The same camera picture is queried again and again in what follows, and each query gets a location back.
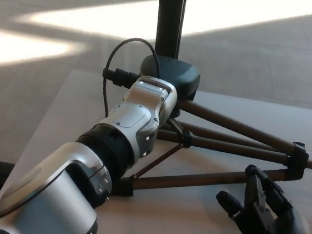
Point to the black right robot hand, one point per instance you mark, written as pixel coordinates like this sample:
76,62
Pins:
273,221

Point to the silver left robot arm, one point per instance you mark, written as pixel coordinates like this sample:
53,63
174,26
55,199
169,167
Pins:
139,112

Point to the bronze and black camera tripod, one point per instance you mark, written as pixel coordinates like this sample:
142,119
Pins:
222,178

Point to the black vertical post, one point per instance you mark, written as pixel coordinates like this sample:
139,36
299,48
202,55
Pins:
169,17

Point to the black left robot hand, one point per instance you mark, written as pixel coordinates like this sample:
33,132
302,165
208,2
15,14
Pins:
177,71

